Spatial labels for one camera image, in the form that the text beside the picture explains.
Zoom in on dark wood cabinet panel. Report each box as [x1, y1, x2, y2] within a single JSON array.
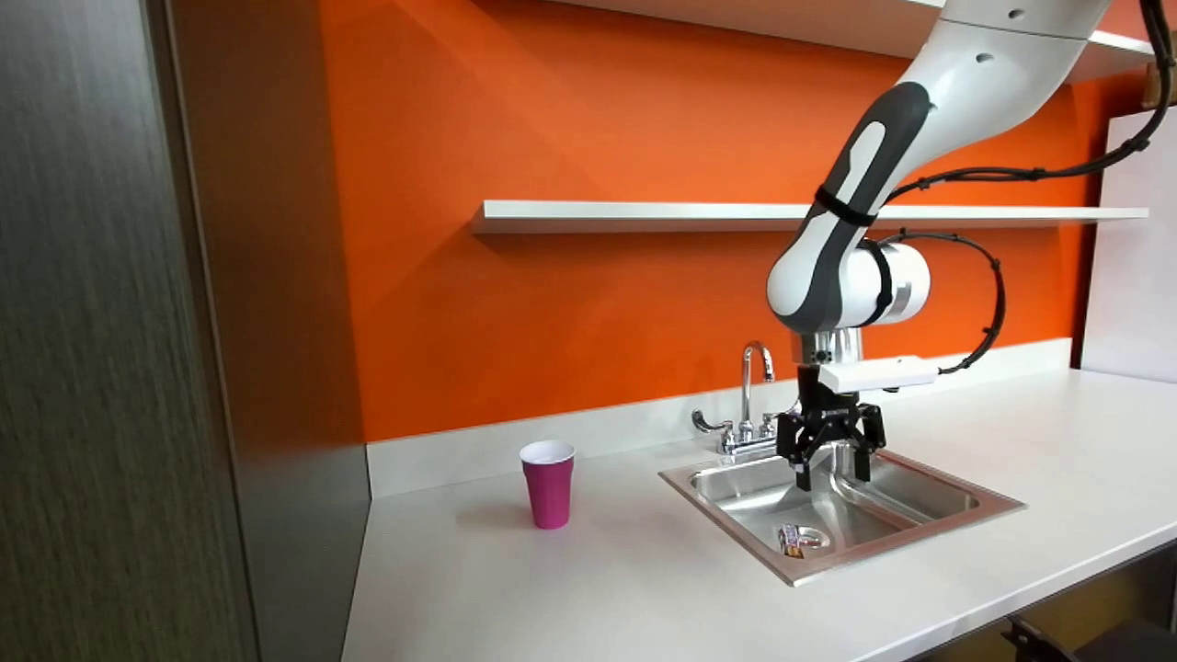
[[0, 0, 375, 662]]

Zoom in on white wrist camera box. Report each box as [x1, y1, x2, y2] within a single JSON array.
[[811, 353, 942, 396]]

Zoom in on pink plastic cup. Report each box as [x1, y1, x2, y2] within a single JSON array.
[[513, 438, 577, 532]]

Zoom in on chrome two-handle faucet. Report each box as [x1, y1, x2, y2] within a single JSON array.
[[687, 339, 803, 464]]

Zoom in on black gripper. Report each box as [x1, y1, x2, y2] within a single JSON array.
[[772, 365, 891, 495]]

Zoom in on stainless steel sink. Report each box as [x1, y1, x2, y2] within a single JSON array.
[[658, 431, 1031, 588]]

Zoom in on white wall shelf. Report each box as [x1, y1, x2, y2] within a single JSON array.
[[470, 193, 1153, 239]]

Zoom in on white side panel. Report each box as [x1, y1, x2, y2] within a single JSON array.
[[1076, 101, 1177, 386]]

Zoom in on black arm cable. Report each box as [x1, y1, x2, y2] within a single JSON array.
[[879, 0, 1177, 380]]

